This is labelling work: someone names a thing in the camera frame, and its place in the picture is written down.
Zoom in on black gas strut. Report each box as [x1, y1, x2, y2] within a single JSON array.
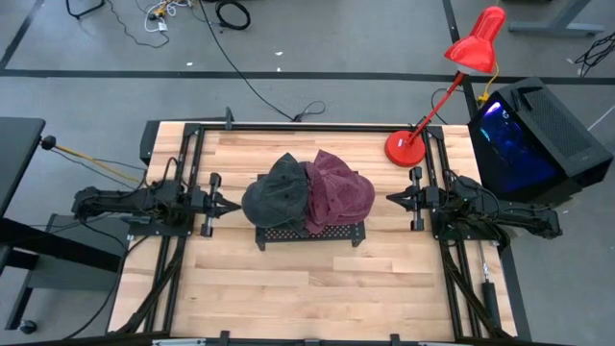
[[478, 239, 504, 333]]

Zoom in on red desk lamp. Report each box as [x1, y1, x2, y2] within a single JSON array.
[[383, 5, 507, 168]]

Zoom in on black glass-sided computer tower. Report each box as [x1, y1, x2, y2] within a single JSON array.
[[468, 76, 614, 204]]

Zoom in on yellow hanging cable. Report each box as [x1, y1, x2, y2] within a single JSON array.
[[40, 136, 145, 185]]

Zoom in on yellow extension cord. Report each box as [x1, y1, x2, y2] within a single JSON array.
[[477, 61, 501, 105]]

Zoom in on black desk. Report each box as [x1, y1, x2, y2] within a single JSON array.
[[0, 116, 47, 217]]

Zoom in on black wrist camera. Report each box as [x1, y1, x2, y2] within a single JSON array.
[[190, 186, 207, 212], [423, 185, 441, 209]]

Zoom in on white power strip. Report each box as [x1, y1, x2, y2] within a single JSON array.
[[143, 0, 193, 34]]

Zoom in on black cable bundle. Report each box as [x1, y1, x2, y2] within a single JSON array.
[[574, 31, 615, 78]]

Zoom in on black perforated metal riser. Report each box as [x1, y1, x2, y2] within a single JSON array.
[[254, 170, 367, 251]]

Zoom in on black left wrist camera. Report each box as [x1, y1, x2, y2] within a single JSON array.
[[190, 186, 207, 212]]

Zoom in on silver mounting bracket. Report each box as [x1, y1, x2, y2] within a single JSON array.
[[151, 338, 208, 346]]

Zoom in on black wheeled stand base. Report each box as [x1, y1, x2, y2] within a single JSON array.
[[0, 213, 132, 336]]

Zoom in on coiled black cable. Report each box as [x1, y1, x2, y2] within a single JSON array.
[[214, 0, 252, 31]]

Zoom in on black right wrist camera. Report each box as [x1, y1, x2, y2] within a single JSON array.
[[423, 185, 441, 209]]

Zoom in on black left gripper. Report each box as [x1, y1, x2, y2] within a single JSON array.
[[184, 172, 243, 238]]

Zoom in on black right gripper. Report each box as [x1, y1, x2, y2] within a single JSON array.
[[386, 166, 455, 232]]

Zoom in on black aluminium table frame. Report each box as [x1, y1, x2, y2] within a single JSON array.
[[114, 106, 533, 346]]

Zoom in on long black floor cable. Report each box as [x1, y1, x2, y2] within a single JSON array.
[[199, 0, 328, 124]]

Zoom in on grey desk leg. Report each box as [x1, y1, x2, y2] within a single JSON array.
[[507, 0, 605, 37]]

